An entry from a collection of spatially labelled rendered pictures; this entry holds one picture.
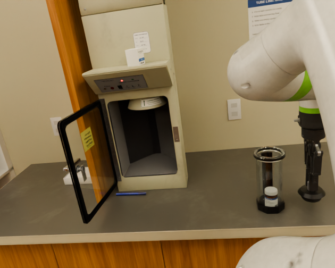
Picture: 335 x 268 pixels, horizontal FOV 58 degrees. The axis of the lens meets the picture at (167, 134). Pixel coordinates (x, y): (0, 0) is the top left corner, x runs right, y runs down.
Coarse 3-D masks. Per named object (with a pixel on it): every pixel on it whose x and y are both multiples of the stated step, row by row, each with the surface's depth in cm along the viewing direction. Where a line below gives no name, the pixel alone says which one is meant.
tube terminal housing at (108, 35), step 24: (96, 24) 115; (120, 24) 114; (144, 24) 113; (168, 24) 120; (96, 48) 118; (120, 48) 117; (168, 48) 115; (120, 96) 124; (144, 96) 123; (168, 96) 122
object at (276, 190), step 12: (264, 156) 112; (276, 156) 103; (264, 168) 105; (276, 168) 104; (264, 180) 106; (276, 180) 105; (264, 192) 108; (276, 192) 107; (264, 204) 110; (276, 204) 109
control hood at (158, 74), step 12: (168, 60) 114; (96, 72) 110; (108, 72) 110; (120, 72) 109; (132, 72) 109; (144, 72) 109; (156, 72) 110; (168, 72) 110; (156, 84) 116; (168, 84) 116
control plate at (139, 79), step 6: (114, 78) 112; (120, 78) 112; (126, 78) 112; (132, 78) 112; (138, 78) 113; (144, 78) 113; (96, 84) 116; (102, 84) 116; (108, 84) 116; (114, 84) 116; (120, 84) 116; (126, 84) 116; (132, 84) 116; (144, 84) 116; (102, 90) 120; (108, 90) 120; (114, 90) 120
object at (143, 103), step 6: (156, 96) 128; (162, 96) 131; (132, 102) 129; (138, 102) 127; (144, 102) 126; (150, 102) 126; (156, 102) 127; (162, 102) 129; (132, 108) 129; (138, 108) 127; (144, 108) 126; (150, 108) 126
